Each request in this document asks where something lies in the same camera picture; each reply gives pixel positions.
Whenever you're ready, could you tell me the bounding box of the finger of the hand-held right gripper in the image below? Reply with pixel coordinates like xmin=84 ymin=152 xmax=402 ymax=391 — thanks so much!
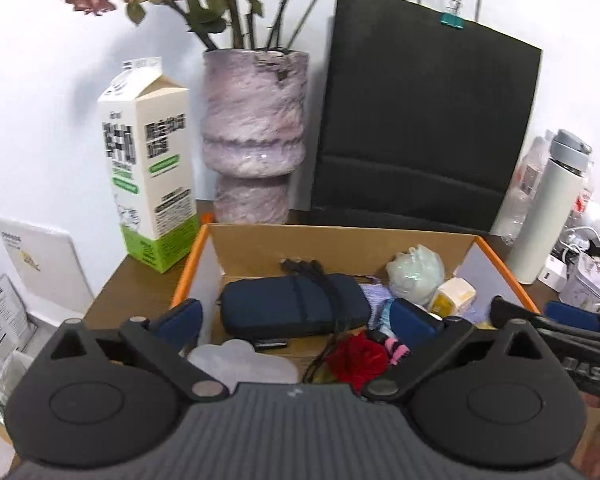
xmin=490 ymin=295 xmax=546 ymax=331
xmin=545 ymin=301 xmax=600 ymax=331

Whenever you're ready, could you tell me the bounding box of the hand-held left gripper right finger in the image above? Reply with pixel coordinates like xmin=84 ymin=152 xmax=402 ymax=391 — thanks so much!
xmin=362 ymin=298 xmax=548 ymax=404

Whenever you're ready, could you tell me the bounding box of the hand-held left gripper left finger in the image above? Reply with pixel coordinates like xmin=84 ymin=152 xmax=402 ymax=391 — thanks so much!
xmin=50 ymin=298 xmax=229 ymax=402

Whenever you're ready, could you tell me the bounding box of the blue patterned tissue packet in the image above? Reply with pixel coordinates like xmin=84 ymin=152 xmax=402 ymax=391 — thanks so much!
xmin=377 ymin=299 xmax=398 ymax=336

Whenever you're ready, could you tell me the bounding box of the small pink toy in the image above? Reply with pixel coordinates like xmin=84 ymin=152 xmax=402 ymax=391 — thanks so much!
xmin=384 ymin=336 xmax=411 ymax=365

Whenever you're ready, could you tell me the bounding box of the yellow white small packet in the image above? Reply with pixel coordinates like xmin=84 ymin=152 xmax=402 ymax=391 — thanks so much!
xmin=430 ymin=277 xmax=477 ymax=317

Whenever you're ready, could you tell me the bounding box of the red fabric rose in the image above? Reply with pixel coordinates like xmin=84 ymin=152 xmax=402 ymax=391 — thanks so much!
xmin=325 ymin=332 xmax=391 ymax=393

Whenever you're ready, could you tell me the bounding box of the black multi-head cable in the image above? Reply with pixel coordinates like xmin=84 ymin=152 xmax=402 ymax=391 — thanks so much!
xmin=280 ymin=258 xmax=361 ymax=386

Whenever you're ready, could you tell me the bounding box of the navy zip case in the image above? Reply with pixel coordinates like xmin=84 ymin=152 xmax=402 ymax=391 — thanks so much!
xmin=219 ymin=272 xmax=373 ymax=348

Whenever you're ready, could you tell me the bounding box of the red orange cardboard box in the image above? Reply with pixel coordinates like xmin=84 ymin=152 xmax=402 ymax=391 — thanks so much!
xmin=170 ymin=222 xmax=542 ymax=361

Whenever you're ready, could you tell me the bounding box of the wooden desktop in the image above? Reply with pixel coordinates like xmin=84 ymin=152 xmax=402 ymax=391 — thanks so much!
xmin=82 ymin=209 xmax=600 ymax=480

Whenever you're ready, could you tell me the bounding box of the small pale tin box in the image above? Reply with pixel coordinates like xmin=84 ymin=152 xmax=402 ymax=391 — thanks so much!
xmin=560 ymin=252 xmax=600 ymax=311

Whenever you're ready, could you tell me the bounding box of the white charger plug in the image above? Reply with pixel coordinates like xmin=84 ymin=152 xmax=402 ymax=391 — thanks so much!
xmin=540 ymin=255 xmax=568 ymax=292

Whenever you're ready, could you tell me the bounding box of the white thermos bottle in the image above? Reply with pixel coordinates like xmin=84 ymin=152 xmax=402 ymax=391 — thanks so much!
xmin=505 ymin=129 xmax=595 ymax=285

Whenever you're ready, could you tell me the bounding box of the clear water bottle red label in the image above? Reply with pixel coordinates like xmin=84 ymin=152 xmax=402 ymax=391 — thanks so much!
xmin=495 ymin=135 xmax=556 ymax=241
xmin=570 ymin=160 xmax=598 ymax=231

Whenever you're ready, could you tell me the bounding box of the white green milk carton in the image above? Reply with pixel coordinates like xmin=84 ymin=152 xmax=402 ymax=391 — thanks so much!
xmin=97 ymin=56 xmax=201 ymax=275

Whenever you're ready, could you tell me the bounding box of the blue white printed box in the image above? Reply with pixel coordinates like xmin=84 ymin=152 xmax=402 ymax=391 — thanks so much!
xmin=0 ymin=272 xmax=33 ymax=366

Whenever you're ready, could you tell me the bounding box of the clear plastic bag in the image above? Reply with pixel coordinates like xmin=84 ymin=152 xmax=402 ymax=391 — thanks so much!
xmin=0 ymin=350 xmax=36 ymax=426

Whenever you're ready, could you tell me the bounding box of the black paper bag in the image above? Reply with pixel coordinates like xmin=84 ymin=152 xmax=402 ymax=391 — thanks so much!
xmin=307 ymin=0 xmax=543 ymax=236

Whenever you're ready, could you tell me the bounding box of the pink marbled vase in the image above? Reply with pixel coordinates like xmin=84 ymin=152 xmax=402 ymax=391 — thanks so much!
xmin=201 ymin=49 xmax=311 ymax=226

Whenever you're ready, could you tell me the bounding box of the green binder clip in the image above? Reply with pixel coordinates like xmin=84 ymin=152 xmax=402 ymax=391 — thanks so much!
xmin=439 ymin=1 xmax=466 ymax=30

